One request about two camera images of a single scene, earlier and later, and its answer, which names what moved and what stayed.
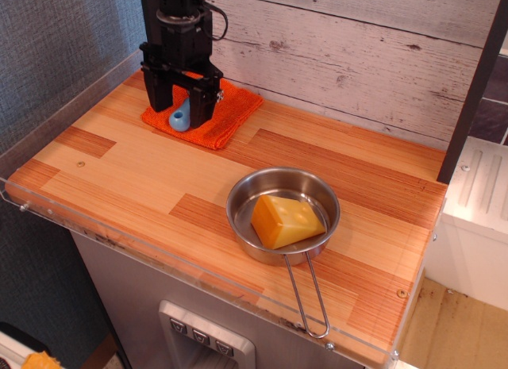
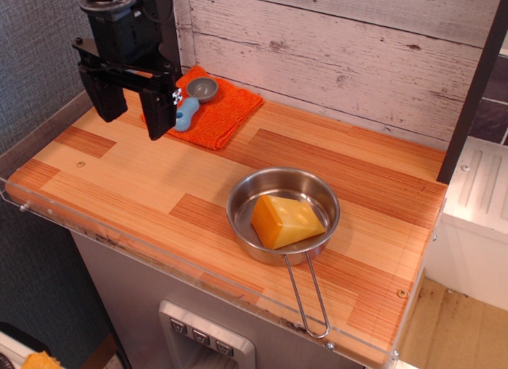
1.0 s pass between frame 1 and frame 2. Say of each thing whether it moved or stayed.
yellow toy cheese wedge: stayed
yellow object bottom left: stayed
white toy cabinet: stayed
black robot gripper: moved
